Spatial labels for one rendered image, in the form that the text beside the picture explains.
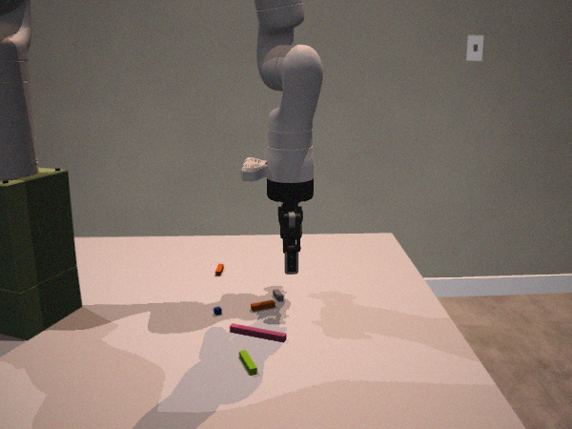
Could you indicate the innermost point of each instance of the pink long rod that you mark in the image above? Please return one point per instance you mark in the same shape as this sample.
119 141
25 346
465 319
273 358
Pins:
256 332

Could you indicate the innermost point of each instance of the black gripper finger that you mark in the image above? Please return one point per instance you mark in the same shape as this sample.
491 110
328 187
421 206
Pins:
290 240
291 220

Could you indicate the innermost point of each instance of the grey rod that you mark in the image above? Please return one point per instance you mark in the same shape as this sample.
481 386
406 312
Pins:
278 295

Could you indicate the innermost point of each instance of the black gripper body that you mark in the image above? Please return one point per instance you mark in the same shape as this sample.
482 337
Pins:
290 194

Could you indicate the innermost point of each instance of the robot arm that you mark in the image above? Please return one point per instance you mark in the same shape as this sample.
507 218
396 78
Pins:
297 68

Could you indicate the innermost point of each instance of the lime green rod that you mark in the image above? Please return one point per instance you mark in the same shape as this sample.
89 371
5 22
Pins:
248 363

